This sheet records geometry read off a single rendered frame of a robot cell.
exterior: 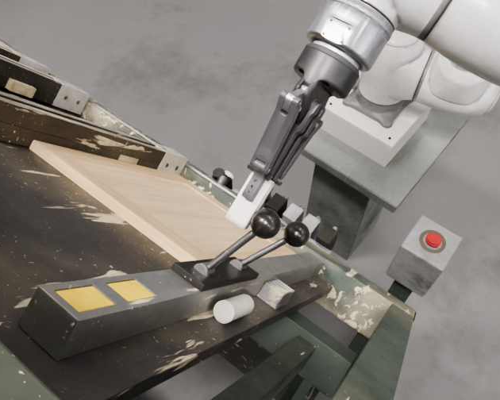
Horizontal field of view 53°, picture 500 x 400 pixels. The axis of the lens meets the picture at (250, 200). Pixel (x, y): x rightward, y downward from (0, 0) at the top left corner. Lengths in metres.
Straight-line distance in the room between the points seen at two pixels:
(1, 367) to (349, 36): 0.48
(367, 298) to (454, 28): 0.82
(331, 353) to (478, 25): 0.62
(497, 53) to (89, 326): 0.50
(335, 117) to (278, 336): 0.88
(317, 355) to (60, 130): 0.65
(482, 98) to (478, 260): 1.12
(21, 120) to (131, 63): 2.24
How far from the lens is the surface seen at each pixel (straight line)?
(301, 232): 0.72
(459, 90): 1.52
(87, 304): 0.46
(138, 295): 0.52
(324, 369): 0.99
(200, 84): 2.97
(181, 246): 0.82
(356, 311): 1.31
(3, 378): 0.24
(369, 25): 0.61
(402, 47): 1.53
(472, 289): 2.45
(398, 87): 1.58
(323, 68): 0.60
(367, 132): 1.64
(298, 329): 0.99
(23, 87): 1.49
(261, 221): 0.60
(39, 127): 1.00
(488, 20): 0.62
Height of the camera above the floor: 2.07
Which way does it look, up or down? 57 degrees down
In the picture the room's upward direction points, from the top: straight up
